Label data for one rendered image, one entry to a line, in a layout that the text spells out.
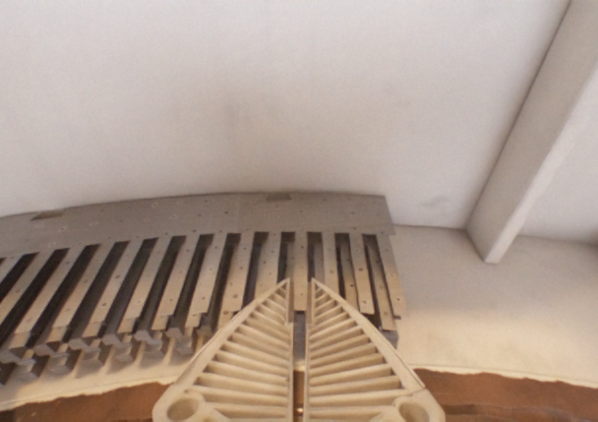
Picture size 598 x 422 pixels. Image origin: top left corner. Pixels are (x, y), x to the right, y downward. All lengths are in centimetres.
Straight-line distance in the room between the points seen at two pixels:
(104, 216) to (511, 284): 41
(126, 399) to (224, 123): 23
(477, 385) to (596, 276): 20
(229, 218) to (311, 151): 11
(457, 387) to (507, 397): 3
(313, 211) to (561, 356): 23
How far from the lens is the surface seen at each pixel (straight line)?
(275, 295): 16
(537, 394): 27
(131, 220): 30
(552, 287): 36
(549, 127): 29
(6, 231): 36
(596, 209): 42
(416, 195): 33
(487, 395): 25
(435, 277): 30
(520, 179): 30
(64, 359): 27
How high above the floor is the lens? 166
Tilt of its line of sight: 36 degrees down
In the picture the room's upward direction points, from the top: straight up
